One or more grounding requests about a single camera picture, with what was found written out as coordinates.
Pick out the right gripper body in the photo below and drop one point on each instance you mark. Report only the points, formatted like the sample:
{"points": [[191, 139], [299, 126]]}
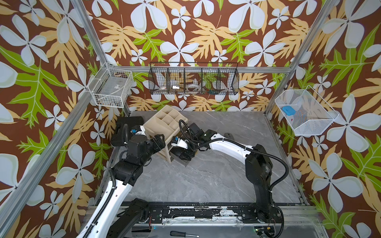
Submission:
{"points": [[192, 147]]}

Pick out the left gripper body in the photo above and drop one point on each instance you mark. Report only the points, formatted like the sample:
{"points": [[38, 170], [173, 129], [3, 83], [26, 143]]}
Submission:
{"points": [[151, 148]]}

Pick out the grey drawer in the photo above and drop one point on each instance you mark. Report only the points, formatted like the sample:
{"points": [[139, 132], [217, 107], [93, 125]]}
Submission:
{"points": [[183, 156]]}

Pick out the beige drawer organizer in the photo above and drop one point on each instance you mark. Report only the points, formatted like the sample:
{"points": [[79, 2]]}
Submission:
{"points": [[166, 122]]}

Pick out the black computer mouse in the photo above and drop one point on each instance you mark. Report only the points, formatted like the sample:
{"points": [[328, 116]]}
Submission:
{"points": [[229, 136]]}

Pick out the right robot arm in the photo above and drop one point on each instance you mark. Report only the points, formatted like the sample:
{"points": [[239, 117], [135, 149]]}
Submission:
{"points": [[258, 163]]}

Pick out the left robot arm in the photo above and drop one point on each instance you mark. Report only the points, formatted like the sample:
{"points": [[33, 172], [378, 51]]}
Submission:
{"points": [[123, 177]]}

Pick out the black plastic case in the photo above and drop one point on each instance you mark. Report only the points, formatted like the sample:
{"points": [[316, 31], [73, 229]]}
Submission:
{"points": [[123, 129]]}

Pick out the black screwdriver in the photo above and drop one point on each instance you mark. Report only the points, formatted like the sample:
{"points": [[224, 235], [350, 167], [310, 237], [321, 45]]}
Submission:
{"points": [[182, 234]]}

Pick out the blue object in basket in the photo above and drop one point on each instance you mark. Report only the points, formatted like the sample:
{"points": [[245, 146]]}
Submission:
{"points": [[288, 110]]}

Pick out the white mesh basket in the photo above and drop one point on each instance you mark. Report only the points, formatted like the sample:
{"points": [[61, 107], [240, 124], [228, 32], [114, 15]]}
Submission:
{"points": [[314, 115]]}

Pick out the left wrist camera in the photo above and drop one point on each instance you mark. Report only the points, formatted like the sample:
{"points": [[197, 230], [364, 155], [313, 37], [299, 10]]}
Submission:
{"points": [[138, 130]]}

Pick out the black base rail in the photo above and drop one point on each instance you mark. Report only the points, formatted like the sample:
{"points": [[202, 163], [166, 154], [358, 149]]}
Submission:
{"points": [[244, 212]]}

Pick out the white wire basket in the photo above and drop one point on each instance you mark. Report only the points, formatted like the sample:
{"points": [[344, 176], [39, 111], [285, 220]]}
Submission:
{"points": [[110, 86]]}

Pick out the black wire basket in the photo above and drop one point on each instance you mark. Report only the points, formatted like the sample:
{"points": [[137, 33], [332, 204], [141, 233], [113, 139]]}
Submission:
{"points": [[194, 78]]}

